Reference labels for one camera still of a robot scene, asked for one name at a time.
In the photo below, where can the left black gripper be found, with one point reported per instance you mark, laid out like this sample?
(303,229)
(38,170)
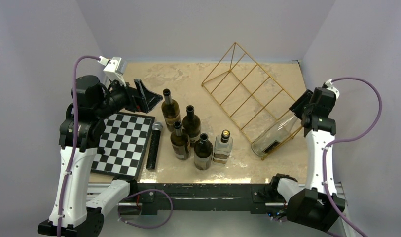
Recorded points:
(145,99)

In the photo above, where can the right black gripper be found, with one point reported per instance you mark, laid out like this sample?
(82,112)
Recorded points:
(296,107)

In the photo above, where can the clear glass bottle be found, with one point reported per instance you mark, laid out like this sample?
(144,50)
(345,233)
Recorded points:
(279,132)

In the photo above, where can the dark wine bottle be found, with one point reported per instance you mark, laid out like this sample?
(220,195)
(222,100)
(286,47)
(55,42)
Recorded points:
(180,142)
(203,150)
(192,125)
(170,110)

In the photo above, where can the clear liquor bottle black cap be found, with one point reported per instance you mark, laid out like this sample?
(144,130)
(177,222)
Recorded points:
(222,147)

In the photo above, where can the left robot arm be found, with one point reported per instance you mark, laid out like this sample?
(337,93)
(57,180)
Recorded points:
(80,134)

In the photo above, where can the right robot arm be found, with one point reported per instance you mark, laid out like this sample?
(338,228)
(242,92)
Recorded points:
(317,204)

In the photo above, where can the black white chessboard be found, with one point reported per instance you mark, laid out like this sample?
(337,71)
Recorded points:
(124,144)

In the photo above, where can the gold wire wine rack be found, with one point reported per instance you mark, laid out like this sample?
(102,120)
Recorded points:
(253,95)

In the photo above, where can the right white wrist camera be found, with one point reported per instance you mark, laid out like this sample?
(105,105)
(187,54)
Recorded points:
(330,86)

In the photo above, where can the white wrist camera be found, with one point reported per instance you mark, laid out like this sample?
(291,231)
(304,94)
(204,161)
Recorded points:
(330,86)
(114,69)

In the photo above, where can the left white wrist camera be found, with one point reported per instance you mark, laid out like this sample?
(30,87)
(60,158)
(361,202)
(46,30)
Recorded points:
(114,69)

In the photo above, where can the black table front rail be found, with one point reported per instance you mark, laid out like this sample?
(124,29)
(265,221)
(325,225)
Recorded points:
(204,197)

